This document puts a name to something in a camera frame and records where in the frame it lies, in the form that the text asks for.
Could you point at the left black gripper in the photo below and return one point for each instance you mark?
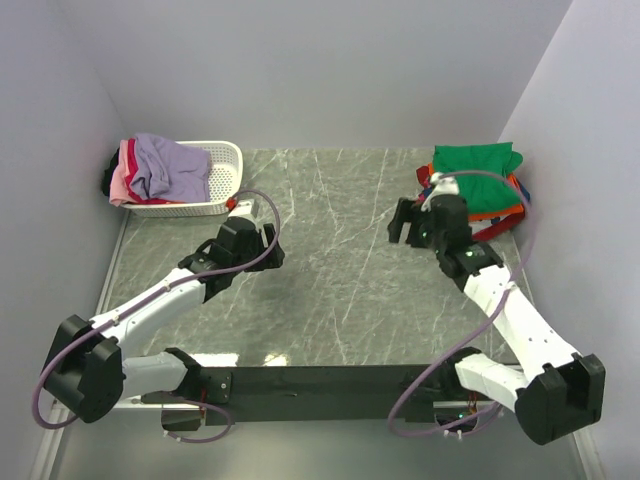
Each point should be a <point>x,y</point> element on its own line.
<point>272,258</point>

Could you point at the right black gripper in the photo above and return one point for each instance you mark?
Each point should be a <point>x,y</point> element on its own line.
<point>407,211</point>

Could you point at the green t shirt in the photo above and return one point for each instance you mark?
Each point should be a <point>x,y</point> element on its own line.
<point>500,159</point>

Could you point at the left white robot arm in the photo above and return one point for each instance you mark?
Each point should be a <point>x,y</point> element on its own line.
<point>90,365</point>

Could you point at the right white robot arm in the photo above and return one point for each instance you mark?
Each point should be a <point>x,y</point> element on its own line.
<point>555,390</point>

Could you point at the white plastic laundry basket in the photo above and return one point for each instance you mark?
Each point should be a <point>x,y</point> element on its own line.
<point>224,180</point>

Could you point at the dark red folded t shirt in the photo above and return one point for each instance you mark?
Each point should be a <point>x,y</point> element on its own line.
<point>485,226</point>

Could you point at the lilac t shirt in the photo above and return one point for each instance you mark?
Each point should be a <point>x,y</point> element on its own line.
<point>196,173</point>

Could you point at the orange folded t shirt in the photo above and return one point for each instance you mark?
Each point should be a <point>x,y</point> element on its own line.
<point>488,198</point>

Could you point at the pink t shirt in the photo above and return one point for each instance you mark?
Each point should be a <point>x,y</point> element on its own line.
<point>118,190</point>

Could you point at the magenta t shirt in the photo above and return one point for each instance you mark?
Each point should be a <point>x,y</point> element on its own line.
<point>132,165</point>

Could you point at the black t shirt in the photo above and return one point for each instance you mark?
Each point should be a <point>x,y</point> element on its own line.
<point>111,176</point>

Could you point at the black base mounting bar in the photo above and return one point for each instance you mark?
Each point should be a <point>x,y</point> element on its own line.
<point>303,393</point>

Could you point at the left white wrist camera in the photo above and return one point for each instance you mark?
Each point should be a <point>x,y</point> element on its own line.
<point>245,209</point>

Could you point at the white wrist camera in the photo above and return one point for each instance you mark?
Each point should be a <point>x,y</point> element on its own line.
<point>245,209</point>
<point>440,184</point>

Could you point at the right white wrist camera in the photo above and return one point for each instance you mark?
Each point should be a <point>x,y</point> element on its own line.
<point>440,184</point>

